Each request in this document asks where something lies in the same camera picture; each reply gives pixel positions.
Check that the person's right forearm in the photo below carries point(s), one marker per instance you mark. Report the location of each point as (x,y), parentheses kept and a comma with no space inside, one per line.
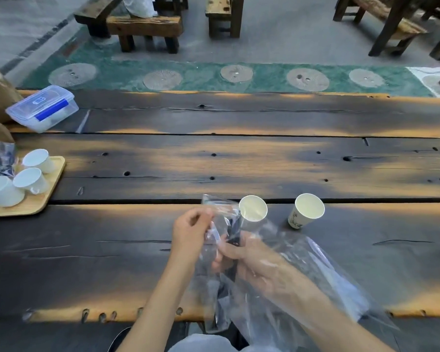
(326,311)

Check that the long wooden bench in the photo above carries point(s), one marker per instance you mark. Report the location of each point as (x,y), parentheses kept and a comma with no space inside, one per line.
(385,21)

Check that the large white ceramic cup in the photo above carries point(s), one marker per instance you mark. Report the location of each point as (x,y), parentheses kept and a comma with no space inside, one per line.
(2,192)

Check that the plain white paper cup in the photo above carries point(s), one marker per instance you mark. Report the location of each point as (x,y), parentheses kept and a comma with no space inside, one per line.
(253,208)

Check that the person's right thumb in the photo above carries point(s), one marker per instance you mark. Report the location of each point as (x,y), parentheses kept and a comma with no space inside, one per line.
(234,246)

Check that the printed white paper cup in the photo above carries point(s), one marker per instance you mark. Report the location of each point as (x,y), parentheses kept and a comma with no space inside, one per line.
(307,208)

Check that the light wooden tray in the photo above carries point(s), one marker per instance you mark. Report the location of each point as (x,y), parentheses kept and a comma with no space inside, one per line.
(40,201)

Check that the person's left fingers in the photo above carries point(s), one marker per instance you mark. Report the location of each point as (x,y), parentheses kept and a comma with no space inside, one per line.
(203,215)

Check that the clear container with blue lid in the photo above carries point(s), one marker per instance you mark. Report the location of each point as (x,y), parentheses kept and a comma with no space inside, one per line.
(44,108)

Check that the narrow yellow wooden bench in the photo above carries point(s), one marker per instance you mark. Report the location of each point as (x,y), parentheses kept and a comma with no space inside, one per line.
(223,14)

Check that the thick light wooden bench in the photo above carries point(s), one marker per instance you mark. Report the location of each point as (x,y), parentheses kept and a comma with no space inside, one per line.
(146,27)

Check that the person's left forearm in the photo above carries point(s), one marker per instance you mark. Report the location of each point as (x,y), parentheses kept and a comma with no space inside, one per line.
(161,307)

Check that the row of round stepping stones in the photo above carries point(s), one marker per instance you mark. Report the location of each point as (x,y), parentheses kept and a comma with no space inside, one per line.
(308,79)

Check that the large clear plastic bag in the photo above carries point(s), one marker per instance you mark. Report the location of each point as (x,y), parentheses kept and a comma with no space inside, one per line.
(315,267)

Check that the person's right hand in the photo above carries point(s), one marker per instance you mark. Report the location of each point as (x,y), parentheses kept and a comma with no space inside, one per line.
(258,258)

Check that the small white ceramic cup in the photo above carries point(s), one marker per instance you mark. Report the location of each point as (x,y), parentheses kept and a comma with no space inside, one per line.
(38,159)
(29,179)

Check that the person's left hand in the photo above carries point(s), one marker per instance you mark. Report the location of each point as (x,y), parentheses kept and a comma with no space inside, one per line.
(189,234)

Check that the small crumpled clear plastic bag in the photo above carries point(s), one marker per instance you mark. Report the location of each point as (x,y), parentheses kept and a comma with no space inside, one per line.
(0,157)

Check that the person's white clothing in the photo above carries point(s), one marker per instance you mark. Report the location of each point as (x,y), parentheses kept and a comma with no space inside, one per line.
(205,344)

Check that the dark wooden bench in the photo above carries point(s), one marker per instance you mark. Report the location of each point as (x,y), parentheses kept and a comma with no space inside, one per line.
(95,14)

